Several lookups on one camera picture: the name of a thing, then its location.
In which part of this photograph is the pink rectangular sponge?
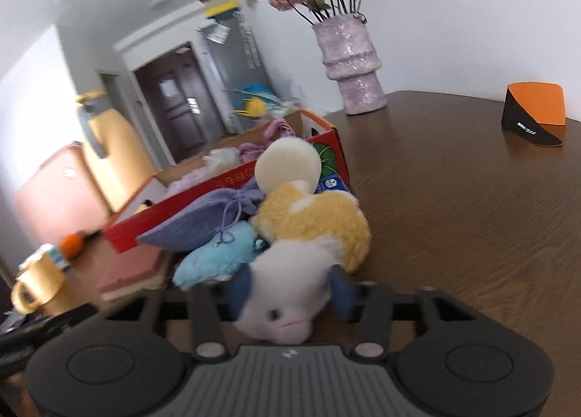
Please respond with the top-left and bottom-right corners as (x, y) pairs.
(94, 245), (173, 302)

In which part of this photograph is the light blue plush toy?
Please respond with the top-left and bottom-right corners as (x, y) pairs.
(172, 221), (270, 290)

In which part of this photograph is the purple drawstring pouch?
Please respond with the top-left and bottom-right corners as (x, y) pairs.
(137, 177), (265, 253)

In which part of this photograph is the white and yellow plush toy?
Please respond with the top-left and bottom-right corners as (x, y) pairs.
(228, 181), (371, 345)

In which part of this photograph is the plastic soft ball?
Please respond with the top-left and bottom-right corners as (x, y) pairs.
(203, 146), (241, 178)

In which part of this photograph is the white round sponge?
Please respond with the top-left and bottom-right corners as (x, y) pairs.
(254, 137), (322, 194)

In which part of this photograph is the purple satin scrunchie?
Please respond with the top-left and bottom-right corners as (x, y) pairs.
(237, 118), (296, 164)

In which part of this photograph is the lilac fluffy headband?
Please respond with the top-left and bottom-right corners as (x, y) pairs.
(163, 166), (213, 199)

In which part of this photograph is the yellow ceramic mug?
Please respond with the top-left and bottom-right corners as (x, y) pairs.
(11, 252), (66, 315)

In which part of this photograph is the orange fruit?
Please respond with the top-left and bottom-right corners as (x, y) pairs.
(59, 232), (86, 260)

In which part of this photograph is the blue tissue pack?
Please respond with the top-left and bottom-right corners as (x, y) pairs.
(18, 243), (70, 271)

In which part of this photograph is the pink mini suitcase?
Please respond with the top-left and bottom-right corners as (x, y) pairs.
(14, 142), (111, 245)

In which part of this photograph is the yellow thermos jug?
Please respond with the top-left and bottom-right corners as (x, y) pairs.
(77, 88), (155, 212)

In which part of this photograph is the red cardboard box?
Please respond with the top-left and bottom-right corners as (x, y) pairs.
(102, 109), (350, 253)

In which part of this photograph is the dark brown door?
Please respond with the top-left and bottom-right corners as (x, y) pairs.
(134, 43), (227, 163)

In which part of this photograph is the orange black folded card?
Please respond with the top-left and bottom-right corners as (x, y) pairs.
(500, 81), (566, 147)

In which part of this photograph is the yellow toy on pile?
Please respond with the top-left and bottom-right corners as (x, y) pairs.
(234, 96), (268, 119)

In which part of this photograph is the purple ceramic vase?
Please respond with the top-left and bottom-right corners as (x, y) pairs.
(313, 14), (387, 116)

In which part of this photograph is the grey refrigerator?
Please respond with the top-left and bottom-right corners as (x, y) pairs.
(198, 7), (273, 132)

